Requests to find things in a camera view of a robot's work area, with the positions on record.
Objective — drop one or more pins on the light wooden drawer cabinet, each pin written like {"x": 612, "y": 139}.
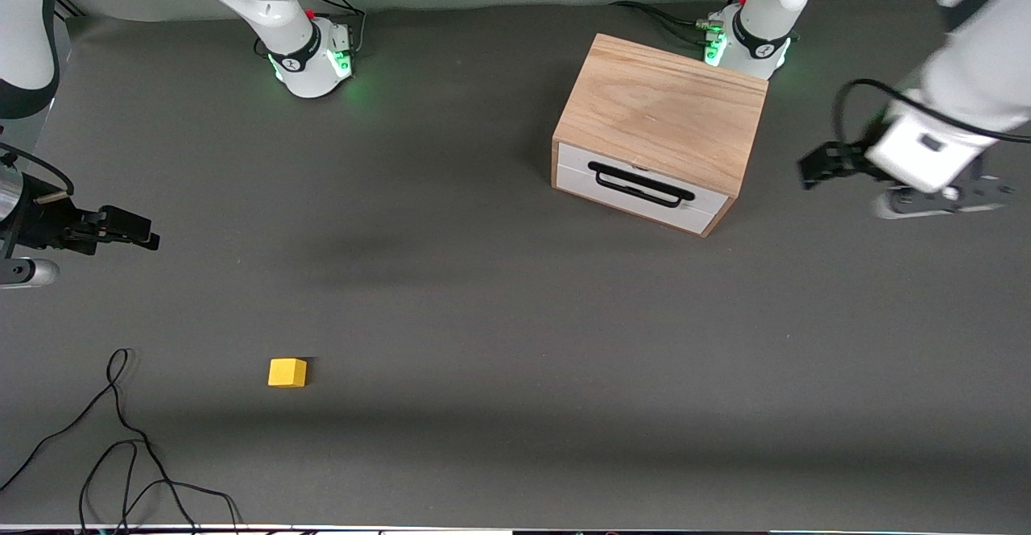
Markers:
{"x": 660, "y": 108}

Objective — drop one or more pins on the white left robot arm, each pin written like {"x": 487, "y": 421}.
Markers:
{"x": 975, "y": 68}

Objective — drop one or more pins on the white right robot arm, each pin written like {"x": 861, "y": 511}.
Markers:
{"x": 274, "y": 3}

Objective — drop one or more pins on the yellow cube block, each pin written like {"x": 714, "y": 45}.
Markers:
{"x": 287, "y": 373}

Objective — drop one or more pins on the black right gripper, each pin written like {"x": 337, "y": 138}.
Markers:
{"x": 42, "y": 219}

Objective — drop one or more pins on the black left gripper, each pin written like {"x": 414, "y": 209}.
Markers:
{"x": 847, "y": 158}

